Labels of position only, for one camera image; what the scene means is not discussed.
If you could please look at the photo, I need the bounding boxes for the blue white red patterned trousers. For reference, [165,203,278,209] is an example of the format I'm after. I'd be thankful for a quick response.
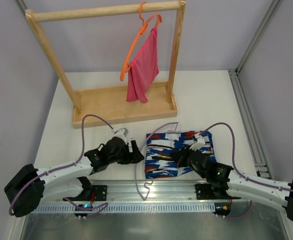
[144,129,219,180]

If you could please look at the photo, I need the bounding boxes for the lilac plastic hanger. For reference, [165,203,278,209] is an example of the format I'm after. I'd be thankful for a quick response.
[134,121,181,202]

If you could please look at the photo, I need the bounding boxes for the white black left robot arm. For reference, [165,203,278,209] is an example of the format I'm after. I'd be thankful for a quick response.
[4,136,144,218]

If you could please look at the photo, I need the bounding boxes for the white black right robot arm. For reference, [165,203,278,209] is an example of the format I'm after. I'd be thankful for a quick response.
[170,147,293,222]

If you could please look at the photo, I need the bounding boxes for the orange plastic hanger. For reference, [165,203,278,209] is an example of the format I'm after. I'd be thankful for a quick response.
[119,1,163,82]

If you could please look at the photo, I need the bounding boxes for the pink cloth on hanger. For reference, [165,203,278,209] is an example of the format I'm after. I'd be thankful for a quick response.
[126,27,159,104]

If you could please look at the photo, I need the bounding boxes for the wooden clothes rack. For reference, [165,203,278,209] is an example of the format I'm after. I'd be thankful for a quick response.
[25,0,186,129]

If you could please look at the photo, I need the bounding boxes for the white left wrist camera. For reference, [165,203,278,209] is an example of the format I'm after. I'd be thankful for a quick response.
[111,127,135,153]

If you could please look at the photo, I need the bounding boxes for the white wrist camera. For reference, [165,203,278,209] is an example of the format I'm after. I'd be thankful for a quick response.
[111,127,135,153]
[189,133,206,151]

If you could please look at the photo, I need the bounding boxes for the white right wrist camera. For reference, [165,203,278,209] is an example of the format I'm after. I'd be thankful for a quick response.
[189,133,206,151]

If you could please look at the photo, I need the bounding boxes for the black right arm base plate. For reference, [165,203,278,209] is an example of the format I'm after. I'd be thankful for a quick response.
[194,183,241,200]

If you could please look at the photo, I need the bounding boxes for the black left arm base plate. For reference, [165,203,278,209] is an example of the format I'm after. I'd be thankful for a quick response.
[69,185,108,202]

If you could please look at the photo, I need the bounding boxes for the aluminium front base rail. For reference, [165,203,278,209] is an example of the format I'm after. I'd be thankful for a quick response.
[36,180,290,205]

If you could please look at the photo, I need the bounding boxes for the aluminium frame rail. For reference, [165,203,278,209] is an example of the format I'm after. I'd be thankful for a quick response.
[227,0,285,181]

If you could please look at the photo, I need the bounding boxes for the slotted grey cable duct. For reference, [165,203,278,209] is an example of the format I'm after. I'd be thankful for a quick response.
[33,202,215,214]

